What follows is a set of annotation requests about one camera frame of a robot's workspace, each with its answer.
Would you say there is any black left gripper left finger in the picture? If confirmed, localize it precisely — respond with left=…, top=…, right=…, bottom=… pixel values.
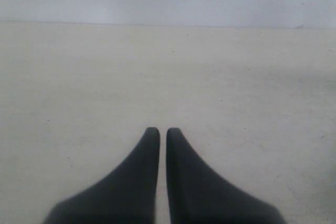
left=44, top=127, right=160, bottom=223

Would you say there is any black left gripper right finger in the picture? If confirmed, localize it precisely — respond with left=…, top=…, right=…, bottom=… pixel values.
left=166, top=128, right=286, bottom=223

